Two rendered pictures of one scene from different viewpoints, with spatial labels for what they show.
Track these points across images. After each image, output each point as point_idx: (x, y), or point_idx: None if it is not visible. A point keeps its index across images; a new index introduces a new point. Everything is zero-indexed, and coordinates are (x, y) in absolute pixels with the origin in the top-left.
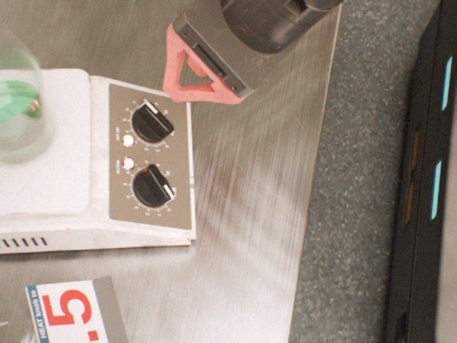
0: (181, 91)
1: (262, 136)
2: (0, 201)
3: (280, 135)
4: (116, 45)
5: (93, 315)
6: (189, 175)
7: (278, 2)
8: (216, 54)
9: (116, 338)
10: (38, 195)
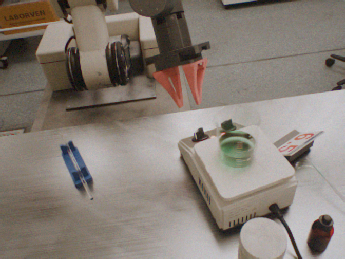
0: (199, 93)
1: (179, 126)
2: (270, 149)
3: (177, 122)
4: (154, 185)
5: (282, 146)
6: (212, 129)
7: (185, 18)
8: (203, 42)
9: (284, 140)
10: (260, 139)
